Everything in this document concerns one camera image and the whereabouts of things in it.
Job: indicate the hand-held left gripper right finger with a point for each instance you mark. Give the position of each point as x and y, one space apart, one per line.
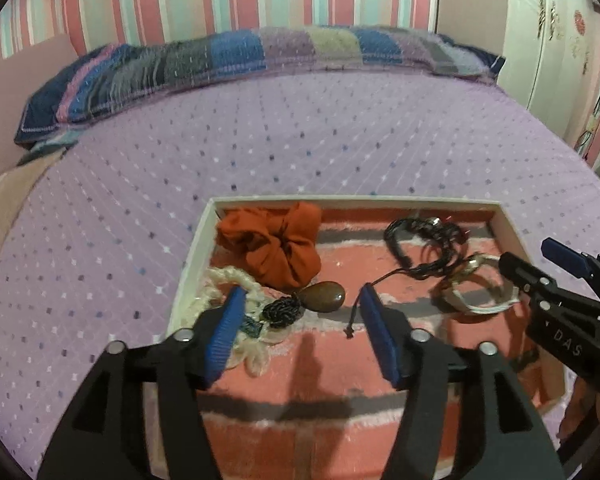
380 335

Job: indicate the brick-patterned tray box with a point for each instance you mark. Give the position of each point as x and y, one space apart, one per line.
340 400

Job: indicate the white decorated wardrobe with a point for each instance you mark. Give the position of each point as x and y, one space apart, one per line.
550 35

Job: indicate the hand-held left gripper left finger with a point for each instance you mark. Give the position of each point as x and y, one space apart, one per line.
225 332

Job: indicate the purple diamond-patterned bedspread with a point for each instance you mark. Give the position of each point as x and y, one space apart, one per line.
130 185

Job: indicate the orange scrunchie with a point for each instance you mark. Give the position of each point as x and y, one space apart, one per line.
280 245

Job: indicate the pink headboard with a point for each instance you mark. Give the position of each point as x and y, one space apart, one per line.
10 100

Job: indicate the cream scrunchie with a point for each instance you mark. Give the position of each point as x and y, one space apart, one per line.
257 355

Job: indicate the patchwork striped pillow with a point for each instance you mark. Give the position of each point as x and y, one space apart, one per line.
230 65

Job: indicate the desk lamp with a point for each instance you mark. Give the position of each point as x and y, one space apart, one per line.
597 115

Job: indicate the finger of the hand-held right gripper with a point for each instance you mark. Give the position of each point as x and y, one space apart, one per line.
562 256
522 274

